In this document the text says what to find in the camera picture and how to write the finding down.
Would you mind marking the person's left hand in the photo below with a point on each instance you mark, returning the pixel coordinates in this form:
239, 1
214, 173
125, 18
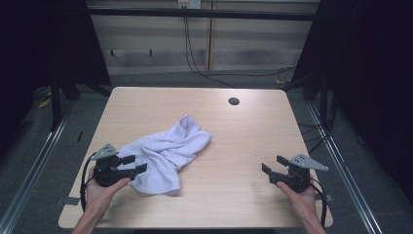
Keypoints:
97, 195

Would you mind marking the small black wall hook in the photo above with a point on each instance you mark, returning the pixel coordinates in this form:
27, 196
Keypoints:
150, 52
112, 52

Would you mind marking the person's right hand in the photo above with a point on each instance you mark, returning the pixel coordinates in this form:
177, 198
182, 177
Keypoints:
302, 201

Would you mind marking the black horizontal frame bar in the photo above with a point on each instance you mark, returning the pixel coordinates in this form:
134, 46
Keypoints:
227, 14

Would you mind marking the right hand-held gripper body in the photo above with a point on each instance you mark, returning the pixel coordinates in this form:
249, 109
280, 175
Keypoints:
297, 178

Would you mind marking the white wall socket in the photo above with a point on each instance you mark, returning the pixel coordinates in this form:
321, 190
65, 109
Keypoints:
190, 4

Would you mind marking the grey tape strip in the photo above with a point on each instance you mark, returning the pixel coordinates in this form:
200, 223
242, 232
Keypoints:
329, 198
69, 201

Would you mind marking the yellow floor item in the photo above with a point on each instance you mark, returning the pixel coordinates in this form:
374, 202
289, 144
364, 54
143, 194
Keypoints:
44, 103

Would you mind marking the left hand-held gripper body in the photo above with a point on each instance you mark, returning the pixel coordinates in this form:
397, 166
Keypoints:
105, 174

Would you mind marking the white printed towel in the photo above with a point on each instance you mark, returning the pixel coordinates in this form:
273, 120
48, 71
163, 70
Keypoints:
162, 152

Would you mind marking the black metal stand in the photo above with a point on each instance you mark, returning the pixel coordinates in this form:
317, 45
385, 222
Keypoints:
324, 104
56, 107

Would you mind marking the metal floor rail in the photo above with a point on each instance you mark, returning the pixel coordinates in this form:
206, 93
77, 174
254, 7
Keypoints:
35, 169
344, 169

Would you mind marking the dark curtain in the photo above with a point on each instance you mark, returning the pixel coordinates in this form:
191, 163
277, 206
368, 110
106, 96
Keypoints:
373, 65
39, 39

